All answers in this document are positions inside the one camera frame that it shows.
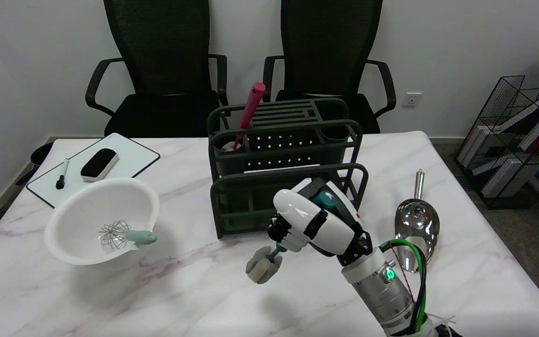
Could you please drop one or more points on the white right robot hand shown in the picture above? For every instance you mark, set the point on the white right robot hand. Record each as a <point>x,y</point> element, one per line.
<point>325,224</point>

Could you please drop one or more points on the teal sponge bottle brush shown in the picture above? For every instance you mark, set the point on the teal sponge bottle brush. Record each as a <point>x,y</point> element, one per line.
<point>262,267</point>

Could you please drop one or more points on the white plastic mixing bowl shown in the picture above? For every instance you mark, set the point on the white plastic mixing bowl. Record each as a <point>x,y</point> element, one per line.
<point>101,220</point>

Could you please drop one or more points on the black mesh office chair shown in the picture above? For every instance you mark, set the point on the black mesh office chair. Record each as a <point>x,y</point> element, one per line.
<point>330,56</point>
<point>157,70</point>

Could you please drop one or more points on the shiny metal scoop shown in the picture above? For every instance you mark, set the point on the shiny metal scoop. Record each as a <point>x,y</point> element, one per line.
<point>417,224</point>

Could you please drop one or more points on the black whiteboard eraser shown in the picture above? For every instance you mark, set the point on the black whiteboard eraser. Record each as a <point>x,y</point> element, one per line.
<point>99,164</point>

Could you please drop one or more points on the white wall power socket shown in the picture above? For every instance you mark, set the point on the white wall power socket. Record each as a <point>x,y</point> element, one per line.
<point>411,99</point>

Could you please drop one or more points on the dark green kitchen storage rack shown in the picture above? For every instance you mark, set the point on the dark green kitchen storage rack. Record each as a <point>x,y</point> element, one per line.
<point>279,164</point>

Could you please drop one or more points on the stack of books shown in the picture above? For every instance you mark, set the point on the stack of books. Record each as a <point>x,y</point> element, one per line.
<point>527,145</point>

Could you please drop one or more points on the black whiteboard marker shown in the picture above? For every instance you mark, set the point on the black whiteboard marker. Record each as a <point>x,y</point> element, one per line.
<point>62,174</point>

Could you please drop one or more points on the small white whiteboard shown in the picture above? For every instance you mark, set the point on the small white whiteboard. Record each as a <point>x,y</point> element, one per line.
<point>94,166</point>

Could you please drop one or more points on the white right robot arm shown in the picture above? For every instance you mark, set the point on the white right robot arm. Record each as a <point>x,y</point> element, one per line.
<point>384,292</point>

